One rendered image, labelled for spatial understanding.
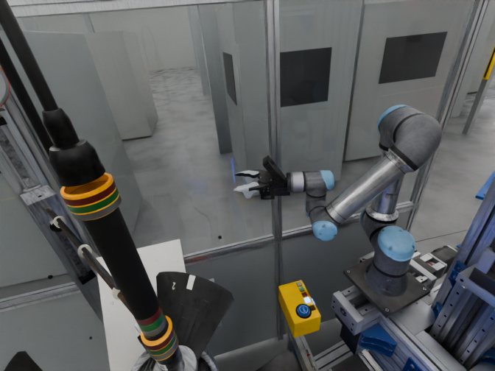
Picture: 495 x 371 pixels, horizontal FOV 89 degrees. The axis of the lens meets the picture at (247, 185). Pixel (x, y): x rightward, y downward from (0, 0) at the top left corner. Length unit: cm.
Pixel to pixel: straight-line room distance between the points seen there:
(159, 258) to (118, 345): 27
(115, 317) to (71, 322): 74
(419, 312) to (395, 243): 35
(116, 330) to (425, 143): 104
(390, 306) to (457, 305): 19
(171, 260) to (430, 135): 84
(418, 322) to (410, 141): 71
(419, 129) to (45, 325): 175
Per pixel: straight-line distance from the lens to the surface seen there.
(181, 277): 69
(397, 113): 94
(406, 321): 124
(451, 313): 115
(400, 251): 102
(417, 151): 83
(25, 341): 182
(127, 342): 96
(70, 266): 116
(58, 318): 165
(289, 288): 106
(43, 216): 91
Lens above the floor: 193
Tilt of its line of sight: 31 degrees down
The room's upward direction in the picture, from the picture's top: 5 degrees counter-clockwise
